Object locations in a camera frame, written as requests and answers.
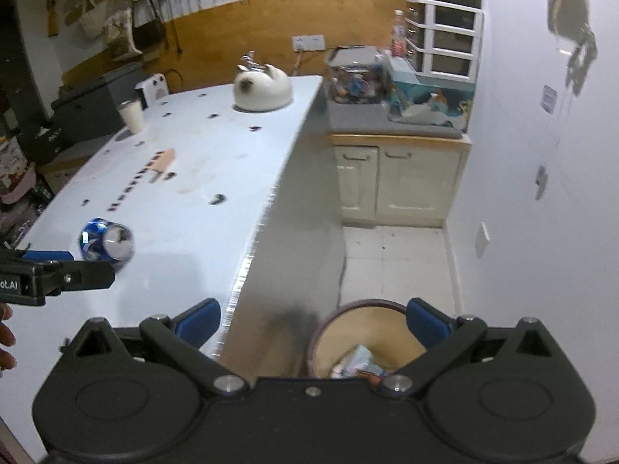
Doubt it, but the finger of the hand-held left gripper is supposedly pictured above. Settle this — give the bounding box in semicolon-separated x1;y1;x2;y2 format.
46;261;117;295
19;250;74;263

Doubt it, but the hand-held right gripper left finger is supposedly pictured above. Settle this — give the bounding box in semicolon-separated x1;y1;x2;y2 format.
60;298;245;397

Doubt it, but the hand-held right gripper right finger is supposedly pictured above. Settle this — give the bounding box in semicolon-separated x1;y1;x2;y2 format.
378;298;564;397

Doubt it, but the crushed blue drink can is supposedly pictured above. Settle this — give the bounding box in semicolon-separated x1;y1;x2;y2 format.
79;217;135;263

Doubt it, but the brown rimmed round waste bin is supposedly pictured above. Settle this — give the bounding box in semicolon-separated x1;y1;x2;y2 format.
307;300;429;380

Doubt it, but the blue printed plastic wrapper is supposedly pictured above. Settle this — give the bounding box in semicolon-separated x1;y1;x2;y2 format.
339;345;383;378

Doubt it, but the person's left hand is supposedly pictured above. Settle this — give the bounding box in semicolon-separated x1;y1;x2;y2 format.
0;304;17;373

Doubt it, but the white table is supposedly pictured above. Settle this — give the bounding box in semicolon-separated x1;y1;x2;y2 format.
10;75;346;378

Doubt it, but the beige flat piece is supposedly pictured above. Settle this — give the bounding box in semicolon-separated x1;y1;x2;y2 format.
147;149;177;183

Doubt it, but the cream panelled floor cabinet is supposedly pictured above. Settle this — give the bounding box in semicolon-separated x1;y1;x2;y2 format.
329;101;472;229

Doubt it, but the white cup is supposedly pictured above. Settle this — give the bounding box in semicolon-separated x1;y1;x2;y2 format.
117;101;147;133

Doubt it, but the grey storage box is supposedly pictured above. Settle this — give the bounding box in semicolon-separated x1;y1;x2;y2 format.
51;62;146;141

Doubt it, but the white kettle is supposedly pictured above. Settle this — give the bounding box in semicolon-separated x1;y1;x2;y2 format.
233;51;294;113

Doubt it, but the teal tissue box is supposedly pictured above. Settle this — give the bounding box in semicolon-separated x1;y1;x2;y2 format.
387;55;417;107

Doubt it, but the clear plastic storage box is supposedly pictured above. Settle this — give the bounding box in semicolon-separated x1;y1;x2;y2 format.
325;46;392;106

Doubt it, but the white drawer rack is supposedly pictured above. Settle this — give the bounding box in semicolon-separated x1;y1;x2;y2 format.
405;0;485;79

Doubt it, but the clear bottle red label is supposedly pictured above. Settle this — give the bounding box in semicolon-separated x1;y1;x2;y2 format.
391;10;408;57

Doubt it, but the hanging plant decoration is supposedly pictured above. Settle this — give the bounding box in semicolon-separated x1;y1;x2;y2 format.
522;0;600;97

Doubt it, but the white wall socket plate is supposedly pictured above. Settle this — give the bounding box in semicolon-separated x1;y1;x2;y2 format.
474;222;491;259

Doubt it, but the white double wall socket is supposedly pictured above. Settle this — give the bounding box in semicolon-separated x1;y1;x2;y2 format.
291;34;326;53

